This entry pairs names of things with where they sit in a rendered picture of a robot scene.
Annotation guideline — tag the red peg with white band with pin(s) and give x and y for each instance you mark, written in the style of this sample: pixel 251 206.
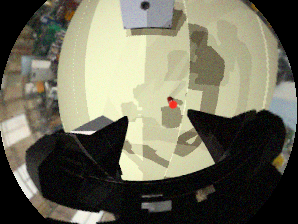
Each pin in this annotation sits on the red peg with white band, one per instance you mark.
pixel 172 103

